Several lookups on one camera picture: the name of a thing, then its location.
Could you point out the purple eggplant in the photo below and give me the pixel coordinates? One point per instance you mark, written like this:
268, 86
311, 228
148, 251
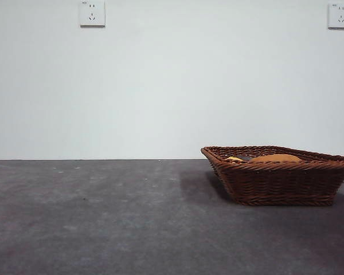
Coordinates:
245, 157

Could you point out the brown potato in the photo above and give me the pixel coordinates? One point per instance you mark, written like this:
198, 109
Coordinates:
278, 158

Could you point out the brown wicker basket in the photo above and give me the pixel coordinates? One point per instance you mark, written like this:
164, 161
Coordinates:
278, 183

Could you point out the white wall socket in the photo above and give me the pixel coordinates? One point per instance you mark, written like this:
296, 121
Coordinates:
92, 20
340, 23

